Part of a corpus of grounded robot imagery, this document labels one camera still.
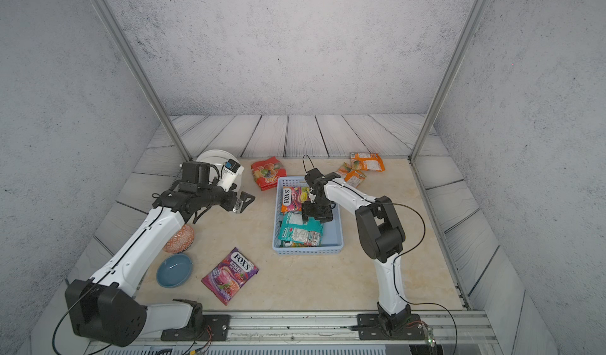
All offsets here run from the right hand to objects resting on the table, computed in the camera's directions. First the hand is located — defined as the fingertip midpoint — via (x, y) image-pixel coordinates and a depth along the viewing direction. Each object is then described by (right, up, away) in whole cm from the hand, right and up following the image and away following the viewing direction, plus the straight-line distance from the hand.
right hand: (311, 220), depth 93 cm
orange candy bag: (+27, +24, +25) cm, 45 cm away
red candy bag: (-20, +19, +17) cm, 32 cm away
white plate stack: (-37, +24, +1) cm, 44 cm away
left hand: (-22, +12, -13) cm, 28 cm away
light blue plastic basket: (+8, -6, +1) cm, 10 cm away
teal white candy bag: (-7, -3, -2) cm, 8 cm away
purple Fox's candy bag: (-27, -17, -11) cm, 34 cm away
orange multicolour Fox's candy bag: (-8, +8, +9) cm, 14 cm away
